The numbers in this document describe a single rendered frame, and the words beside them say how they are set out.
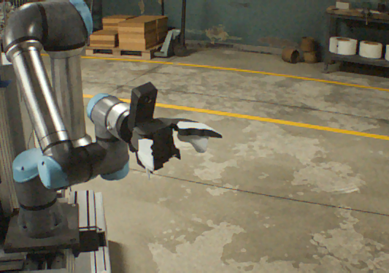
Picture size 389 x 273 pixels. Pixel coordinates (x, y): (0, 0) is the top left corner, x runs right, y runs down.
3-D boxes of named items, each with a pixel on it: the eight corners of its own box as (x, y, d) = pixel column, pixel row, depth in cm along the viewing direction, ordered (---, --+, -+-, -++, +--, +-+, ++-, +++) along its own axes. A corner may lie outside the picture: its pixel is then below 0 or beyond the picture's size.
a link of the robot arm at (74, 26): (47, 181, 131) (26, 0, 109) (90, 168, 139) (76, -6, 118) (63, 198, 122) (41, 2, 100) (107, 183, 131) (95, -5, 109)
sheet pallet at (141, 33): (173, 49, 733) (173, 15, 710) (149, 60, 662) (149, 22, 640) (112, 45, 774) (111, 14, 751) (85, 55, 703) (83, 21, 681)
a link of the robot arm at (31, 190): (12, 193, 124) (4, 152, 119) (52, 181, 132) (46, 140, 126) (25, 211, 115) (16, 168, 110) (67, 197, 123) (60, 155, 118)
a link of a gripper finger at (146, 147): (159, 193, 76) (160, 164, 84) (153, 163, 74) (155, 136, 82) (141, 194, 76) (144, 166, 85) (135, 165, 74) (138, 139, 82)
